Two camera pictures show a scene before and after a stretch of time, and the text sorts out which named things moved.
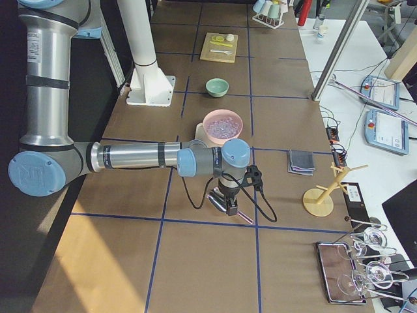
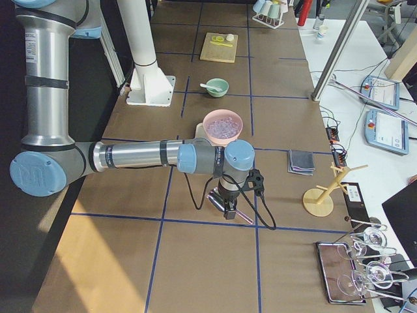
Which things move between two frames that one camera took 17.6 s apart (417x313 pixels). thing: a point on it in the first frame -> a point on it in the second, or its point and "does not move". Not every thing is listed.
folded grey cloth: [301, 162] does not move
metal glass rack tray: [340, 276] does not move
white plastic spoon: [226, 52] -> [204, 85]
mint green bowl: [216, 87] does not move
